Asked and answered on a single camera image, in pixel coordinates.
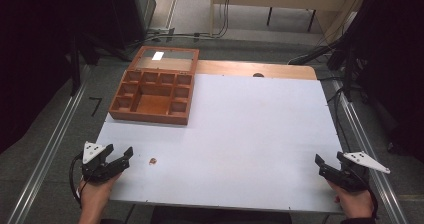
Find black angle bracket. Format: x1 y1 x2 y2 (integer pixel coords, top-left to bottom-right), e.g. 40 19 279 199
88 96 103 117

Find black cables on floor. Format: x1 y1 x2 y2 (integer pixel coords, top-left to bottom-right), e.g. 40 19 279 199
126 0 233 50

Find black stand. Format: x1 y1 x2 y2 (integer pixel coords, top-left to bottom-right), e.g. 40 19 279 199
326 40 368 102
68 30 134 97

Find black cable along table edge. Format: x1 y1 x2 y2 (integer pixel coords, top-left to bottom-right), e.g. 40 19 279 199
326 87 352 153

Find aluminium rail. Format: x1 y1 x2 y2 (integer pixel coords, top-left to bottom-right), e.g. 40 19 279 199
6 63 92 224
331 78 409 224

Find person's left hand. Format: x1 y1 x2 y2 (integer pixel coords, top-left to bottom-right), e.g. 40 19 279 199
79 172 123 223

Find person's right hand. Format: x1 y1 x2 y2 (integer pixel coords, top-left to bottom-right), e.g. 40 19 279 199
326 179 376 219

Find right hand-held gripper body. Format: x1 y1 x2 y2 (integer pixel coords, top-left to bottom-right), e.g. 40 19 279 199
318 150 391 193

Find wooden compartment box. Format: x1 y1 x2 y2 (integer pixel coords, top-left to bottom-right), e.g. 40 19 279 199
108 45 200 126

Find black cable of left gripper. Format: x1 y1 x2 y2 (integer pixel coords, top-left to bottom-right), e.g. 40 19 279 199
68 152 85 208

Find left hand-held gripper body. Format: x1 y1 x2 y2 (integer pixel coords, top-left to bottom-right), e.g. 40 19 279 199
81 141 131 185

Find white table cover sheet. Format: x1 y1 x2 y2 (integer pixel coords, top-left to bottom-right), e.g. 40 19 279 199
95 73 345 214

